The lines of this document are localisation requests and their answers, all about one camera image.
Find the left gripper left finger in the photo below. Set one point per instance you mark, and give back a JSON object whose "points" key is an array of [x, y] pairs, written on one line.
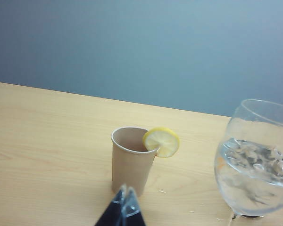
{"points": [[112, 212]]}

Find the brown paper cup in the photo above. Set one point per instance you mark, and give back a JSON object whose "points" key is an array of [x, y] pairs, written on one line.
{"points": [[128, 167]]}

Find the yellow lemon slice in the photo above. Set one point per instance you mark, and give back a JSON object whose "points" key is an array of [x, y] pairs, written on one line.
{"points": [[163, 142]]}

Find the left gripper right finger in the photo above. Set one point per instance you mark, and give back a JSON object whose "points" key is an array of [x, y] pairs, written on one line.
{"points": [[134, 209]]}

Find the clear stemmed wine glass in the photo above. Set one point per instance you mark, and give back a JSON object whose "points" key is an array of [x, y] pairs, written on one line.
{"points": [[250, 164]]}

